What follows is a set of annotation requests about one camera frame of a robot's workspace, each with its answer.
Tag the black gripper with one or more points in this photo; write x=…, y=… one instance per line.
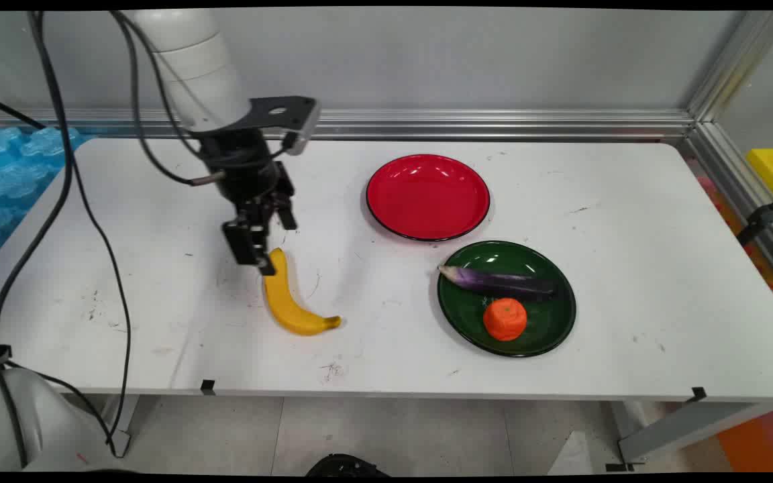
x=242, y=164

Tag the purple eggplant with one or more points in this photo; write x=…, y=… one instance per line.
x=500, y=280

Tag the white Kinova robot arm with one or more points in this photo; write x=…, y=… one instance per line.
x=192, y=60

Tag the yellow banana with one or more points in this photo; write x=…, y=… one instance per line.
x=286, y=305

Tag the red round plate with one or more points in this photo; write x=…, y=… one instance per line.
x=427, y=198

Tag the small black table clip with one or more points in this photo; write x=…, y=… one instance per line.
x=207, y=387
x=698, y=394

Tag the white table leg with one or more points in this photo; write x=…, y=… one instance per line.
x=121, y=419

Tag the black round object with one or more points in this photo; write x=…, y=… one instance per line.
x=346, y=466

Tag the orange mandarin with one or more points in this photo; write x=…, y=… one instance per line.
x=504, y=320

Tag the blue foam mat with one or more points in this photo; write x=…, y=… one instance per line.
x=7, y=181

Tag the dark green round plate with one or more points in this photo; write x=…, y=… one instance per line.
x=547, y=322

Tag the grey table leg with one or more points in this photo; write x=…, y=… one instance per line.
x=688, y=429

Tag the orange box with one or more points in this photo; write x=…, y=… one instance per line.
x=762, y=439

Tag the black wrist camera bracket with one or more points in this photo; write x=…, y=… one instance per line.
x=292, y=111

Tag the horizontal aluminium frame rail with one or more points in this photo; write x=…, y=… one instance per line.
x=494, y=124

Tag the aluminium side frame rail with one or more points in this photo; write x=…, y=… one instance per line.
x=742, y=194

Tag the aluminium frame post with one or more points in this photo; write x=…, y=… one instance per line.
x=739, y=64

